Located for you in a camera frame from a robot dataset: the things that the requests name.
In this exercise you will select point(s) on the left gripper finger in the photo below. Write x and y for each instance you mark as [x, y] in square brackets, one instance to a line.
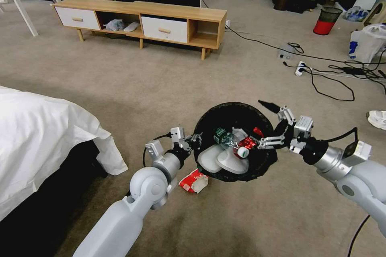
[189, 149]
[196, 139]

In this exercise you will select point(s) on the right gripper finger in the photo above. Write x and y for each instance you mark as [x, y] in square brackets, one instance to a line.
[271, 142]
[286, 115]

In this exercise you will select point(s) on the black round trash bin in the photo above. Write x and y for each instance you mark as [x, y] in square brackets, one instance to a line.
[241, 112]

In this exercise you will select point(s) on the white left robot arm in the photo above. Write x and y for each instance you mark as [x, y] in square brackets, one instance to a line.
[120, 224]

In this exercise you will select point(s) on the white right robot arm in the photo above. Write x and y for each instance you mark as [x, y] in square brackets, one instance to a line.
[362, 175]

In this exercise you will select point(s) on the black mesh bin red base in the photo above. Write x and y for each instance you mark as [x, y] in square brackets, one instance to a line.
[327, 20]

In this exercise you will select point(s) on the dark brown bin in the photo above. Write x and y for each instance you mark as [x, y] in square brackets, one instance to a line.
[282, 0]

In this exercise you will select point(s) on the red shiny snack wrapper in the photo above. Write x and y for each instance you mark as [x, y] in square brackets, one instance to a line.
[248, 142]

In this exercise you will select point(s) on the clear bottle with green label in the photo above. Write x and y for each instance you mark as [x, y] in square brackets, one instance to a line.
[224, 139]

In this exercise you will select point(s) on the red and white carton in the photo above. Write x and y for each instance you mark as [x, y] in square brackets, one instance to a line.
[193, 181]

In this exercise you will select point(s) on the crumpled white paper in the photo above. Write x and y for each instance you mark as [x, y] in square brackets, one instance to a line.
[239, 133]

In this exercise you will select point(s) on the white power strip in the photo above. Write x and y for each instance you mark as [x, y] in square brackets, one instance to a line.
[301, 68]

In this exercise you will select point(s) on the white sneaker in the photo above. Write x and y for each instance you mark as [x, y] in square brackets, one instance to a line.
[377, 119]

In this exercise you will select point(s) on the white bag with blue print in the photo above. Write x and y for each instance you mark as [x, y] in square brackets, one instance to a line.
[366, 44]

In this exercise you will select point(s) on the white cabinet drawer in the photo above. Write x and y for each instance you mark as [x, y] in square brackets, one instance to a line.
[77, 19]
[164, 29]

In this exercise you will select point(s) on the blue and white plastic bag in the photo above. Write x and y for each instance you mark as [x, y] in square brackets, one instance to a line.
[357, 13]

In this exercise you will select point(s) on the long wooden tv cabinet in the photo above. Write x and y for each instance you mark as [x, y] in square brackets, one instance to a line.
[169, 11]

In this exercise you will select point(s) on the crumpled clear plastic bag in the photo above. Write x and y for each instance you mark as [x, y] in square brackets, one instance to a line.
[114, 25]

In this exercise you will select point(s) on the white bed sheet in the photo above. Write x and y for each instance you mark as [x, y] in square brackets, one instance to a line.
[39, 136]

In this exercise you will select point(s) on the black bed base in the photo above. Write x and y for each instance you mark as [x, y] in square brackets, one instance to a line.
[45, 208]

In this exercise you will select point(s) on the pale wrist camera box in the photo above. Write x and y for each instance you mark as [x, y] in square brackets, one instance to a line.
[304, 126]
[177, 134]

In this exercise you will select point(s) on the small white wall plug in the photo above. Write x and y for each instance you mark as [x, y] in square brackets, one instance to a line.
[227, 24]

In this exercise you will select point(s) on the white table frame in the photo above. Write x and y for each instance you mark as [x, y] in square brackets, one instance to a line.
[21, 1]

